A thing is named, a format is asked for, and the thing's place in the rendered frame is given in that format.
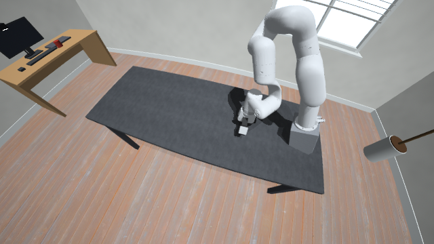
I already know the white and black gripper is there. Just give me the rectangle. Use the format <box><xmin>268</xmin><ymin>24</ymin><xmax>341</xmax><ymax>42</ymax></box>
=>
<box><xmin>235</xmin><ymin>106</ymin><xmax>256</xmax><ymax>126</ymax></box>

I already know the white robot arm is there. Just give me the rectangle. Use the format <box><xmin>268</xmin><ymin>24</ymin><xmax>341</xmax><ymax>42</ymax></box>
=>
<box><xmin>243</xmin><ymin>5</ymin><xmax>326</xmax><ymax>131</ymax></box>

